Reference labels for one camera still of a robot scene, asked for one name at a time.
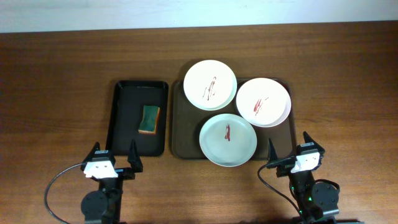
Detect black plastic tray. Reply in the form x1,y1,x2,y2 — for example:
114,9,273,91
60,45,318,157
106,80,169,157

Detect pink plate with red smear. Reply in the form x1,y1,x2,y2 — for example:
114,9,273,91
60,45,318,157
236,78,292,128

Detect cream plate with red smear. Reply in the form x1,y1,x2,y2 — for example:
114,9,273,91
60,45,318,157
183,60,238,111

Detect grey plate with red smear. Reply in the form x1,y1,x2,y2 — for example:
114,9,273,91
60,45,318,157
199,113,257,167

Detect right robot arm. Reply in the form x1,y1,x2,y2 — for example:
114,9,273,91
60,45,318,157
257,132,359,224

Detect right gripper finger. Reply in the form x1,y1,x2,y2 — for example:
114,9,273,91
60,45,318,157
303,131,325,154
268,138,278,162

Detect brown serving tray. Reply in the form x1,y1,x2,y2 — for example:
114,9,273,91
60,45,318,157
170,80,297,161

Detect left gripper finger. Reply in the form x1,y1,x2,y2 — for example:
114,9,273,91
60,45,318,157
80,142,100,170
127,140,143,173

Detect green orange sponge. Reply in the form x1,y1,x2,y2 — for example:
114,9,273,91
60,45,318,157
138,105,160,134

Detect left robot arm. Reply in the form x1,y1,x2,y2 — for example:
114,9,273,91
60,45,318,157
81,141,143,224

